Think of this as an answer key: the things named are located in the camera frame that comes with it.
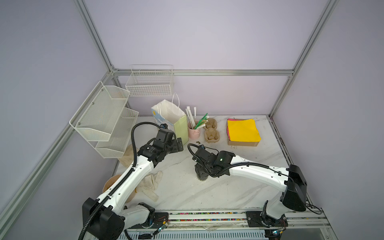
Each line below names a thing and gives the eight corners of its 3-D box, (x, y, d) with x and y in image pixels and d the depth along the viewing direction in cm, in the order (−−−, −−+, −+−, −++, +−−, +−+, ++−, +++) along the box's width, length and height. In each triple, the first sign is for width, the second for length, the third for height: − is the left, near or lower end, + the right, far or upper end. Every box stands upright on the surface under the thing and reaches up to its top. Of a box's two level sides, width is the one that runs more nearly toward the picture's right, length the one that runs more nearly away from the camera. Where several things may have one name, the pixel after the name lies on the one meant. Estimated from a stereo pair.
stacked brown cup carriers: (204, 143, 105) (204, 139, 102) (203, 121, 119) (203, 117, 116) (219, 143, 105) (220, 139, 102) (216, 121, 119) (217, 117, 116)
